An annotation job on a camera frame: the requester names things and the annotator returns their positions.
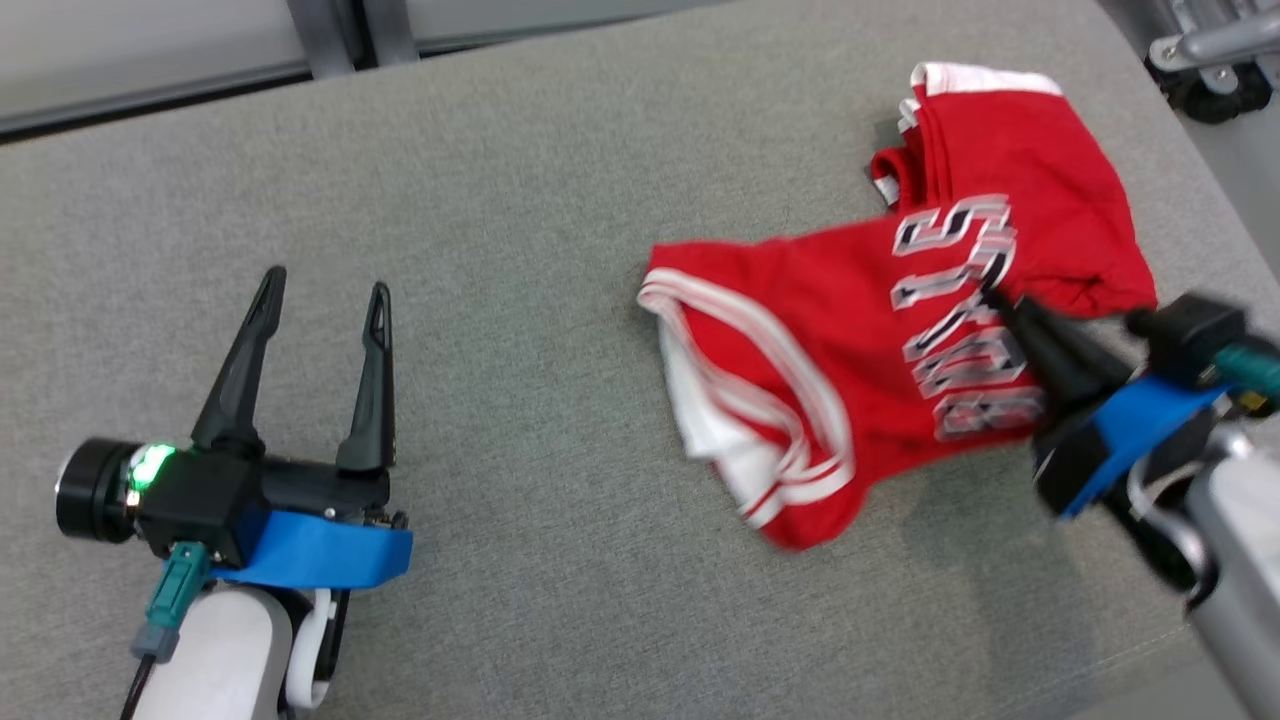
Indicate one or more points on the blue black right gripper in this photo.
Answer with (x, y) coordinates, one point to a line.
(1130, 430)

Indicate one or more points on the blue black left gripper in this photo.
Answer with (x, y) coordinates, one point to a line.
(330, 550)

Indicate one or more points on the red Bulls 23 shorts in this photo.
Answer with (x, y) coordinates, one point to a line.
(1060, 160)

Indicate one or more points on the red white Bulls jersey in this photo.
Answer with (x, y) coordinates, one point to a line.
(800, 380)

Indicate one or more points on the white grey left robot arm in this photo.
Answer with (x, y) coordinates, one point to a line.
(220, 660)

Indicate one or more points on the black caster wheel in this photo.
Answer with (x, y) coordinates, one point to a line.
(1215, 95)

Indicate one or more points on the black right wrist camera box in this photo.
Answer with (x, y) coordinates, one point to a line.
(1190, 335)

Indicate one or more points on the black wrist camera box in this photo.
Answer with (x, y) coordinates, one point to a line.
(1190, 335)
(200, 505)

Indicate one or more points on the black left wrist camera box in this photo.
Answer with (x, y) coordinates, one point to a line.
(200, 505)

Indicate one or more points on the grey partition post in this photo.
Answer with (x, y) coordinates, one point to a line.
(322, 35)
(390, 30)

